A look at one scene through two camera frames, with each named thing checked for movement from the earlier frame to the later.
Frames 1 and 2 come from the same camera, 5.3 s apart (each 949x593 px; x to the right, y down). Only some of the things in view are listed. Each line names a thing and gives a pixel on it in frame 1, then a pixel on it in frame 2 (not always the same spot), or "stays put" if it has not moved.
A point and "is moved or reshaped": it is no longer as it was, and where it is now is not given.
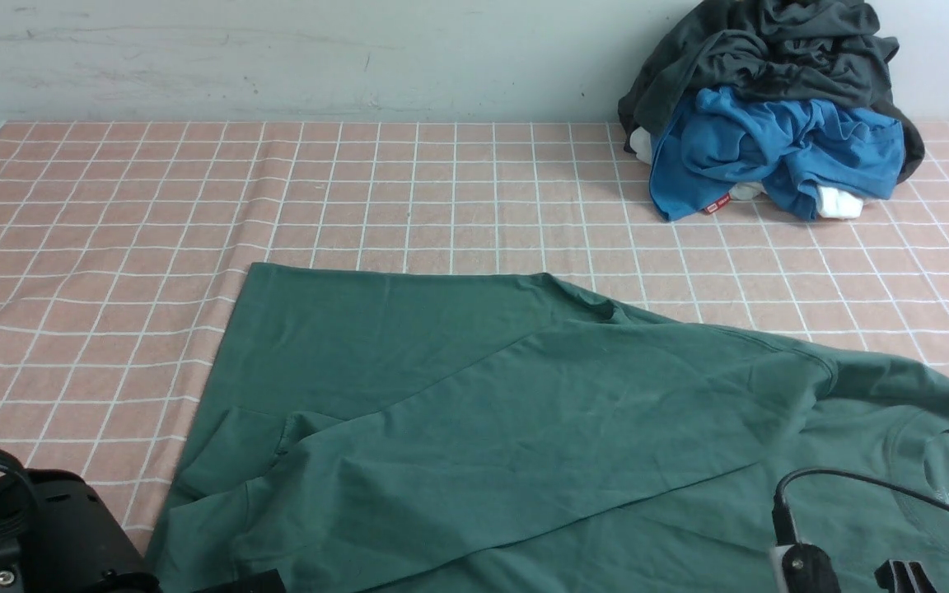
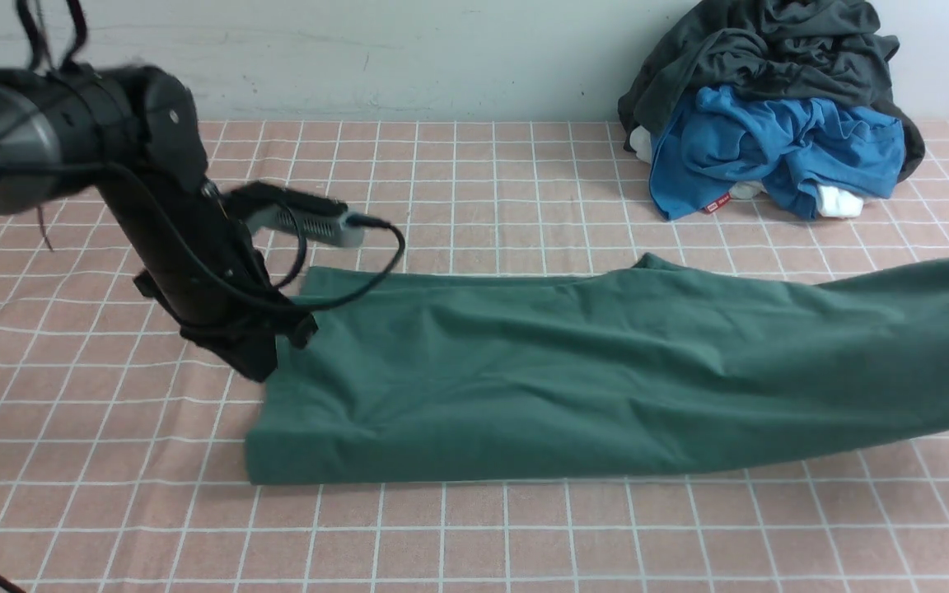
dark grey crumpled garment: x=834 y=49 stays put
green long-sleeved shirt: x=396 y=428 is moved or reshaped
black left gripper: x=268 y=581 → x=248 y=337
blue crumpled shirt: x=783 y=147 stays put
